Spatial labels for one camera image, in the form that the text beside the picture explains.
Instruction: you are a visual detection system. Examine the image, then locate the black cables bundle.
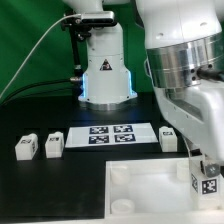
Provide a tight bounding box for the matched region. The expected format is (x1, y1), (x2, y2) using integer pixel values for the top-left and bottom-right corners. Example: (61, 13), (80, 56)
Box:
(0, 78), (83, 107)

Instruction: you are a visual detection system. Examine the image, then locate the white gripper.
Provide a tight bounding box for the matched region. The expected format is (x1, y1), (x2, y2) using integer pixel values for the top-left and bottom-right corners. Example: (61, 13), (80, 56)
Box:
(154, 80), (224, 178)

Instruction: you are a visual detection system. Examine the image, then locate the white square table top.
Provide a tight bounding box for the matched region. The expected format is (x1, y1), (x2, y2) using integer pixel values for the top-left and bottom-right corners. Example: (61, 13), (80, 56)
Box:
(105, 158), (224, 224)

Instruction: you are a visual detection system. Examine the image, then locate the black camera on stand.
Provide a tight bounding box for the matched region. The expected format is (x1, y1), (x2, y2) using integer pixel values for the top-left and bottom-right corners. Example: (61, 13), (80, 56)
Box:
(60, 10), (117, 98)

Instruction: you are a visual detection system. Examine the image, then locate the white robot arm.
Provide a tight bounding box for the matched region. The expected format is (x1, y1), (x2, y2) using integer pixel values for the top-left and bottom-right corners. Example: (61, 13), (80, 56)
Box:
(62, 0), (224, 175)

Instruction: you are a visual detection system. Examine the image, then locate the white sheet with markers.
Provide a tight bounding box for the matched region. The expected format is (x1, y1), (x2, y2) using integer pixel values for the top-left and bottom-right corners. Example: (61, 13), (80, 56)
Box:
(66, 123), (158, 148)

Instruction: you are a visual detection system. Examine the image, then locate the white camera cable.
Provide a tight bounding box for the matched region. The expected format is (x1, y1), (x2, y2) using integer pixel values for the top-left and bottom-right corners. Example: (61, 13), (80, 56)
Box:
(0, 13), (83, 101)

